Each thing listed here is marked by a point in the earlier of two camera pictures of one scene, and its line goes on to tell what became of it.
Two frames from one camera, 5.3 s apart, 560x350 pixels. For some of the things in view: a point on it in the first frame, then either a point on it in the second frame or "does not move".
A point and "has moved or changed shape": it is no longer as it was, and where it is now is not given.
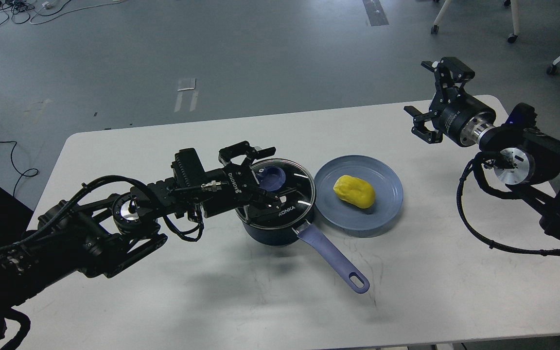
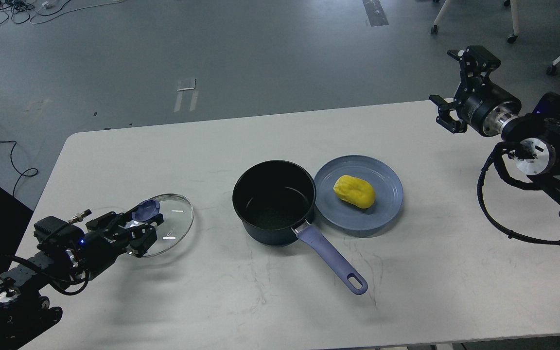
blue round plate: x=341 y=216 does not move
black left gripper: x=222 y=189 → x=99 y=248
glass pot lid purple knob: x=271 y=178 has moved or changed shape
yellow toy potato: x=355 y=190 does not move
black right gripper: x=462 y=118 → x=483 y=105
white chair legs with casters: x=511 y=38 does not move
